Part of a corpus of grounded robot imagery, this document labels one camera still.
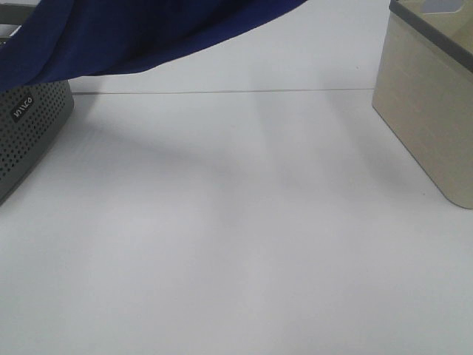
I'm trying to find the blue microfibre towel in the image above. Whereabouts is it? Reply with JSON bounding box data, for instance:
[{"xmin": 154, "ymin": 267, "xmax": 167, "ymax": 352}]
[{"xmin": 1, "ymin": 1, "xmax": 303, "ymax": 91}]

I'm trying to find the beige plastic storage bin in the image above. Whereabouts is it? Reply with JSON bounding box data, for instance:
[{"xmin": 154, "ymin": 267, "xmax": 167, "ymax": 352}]
[{"xmin": 372, "ymin": 1, "xmax": 472, "ymax": 209}]

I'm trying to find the grey perforated plastic basket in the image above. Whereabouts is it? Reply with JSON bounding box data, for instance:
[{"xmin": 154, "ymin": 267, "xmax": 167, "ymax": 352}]
[{"xmin": 1, "ymin": 1, "xmax": 74, "ymax": 201}]

